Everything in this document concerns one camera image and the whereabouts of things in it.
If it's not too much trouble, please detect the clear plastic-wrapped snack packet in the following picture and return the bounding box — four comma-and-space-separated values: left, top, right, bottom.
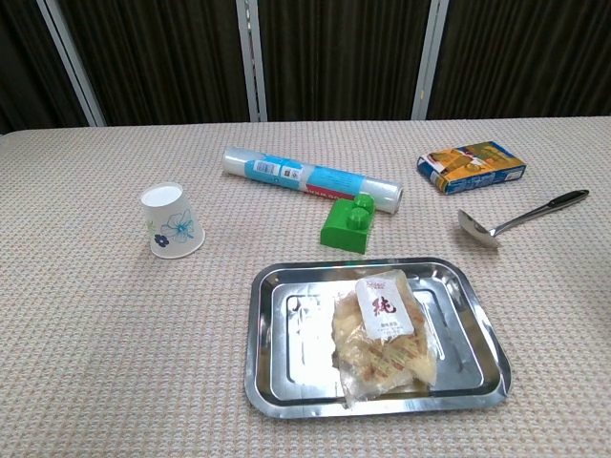
331, 269, 438, 410

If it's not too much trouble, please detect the rectangular stainless steel tray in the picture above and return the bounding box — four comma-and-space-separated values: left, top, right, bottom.
243, 257, 514, 420

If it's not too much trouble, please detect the green toy building block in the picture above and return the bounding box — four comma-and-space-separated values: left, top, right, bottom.
319, 192, 377, 256

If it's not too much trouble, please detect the cling film roll blue label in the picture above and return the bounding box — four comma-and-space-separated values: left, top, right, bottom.
221, 146, 405, 215

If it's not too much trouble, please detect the white floral paper cup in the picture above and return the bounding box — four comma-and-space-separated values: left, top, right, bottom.
139, 182, 206, 260

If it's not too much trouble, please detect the orange and blue snack box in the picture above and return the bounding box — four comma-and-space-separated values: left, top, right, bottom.
416, 139, 528, 197

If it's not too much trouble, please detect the black curtain panel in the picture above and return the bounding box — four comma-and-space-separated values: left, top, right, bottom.
257, 0, 433, 123
56, 0, 252, 128
0, 0, 90, 135
427, 0, 611, 120

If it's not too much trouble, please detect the beige woven tablecloth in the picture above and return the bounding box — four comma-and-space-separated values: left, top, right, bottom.
0, 115, 611, 458

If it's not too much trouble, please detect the steel ladle black handle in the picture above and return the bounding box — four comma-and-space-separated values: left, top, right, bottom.
457, 189, 591, 249

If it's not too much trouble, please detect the white partition post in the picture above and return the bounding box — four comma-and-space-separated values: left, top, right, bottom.
36, 0, 107, 128
411, 0, 451, 121
235, 0, 269, 123

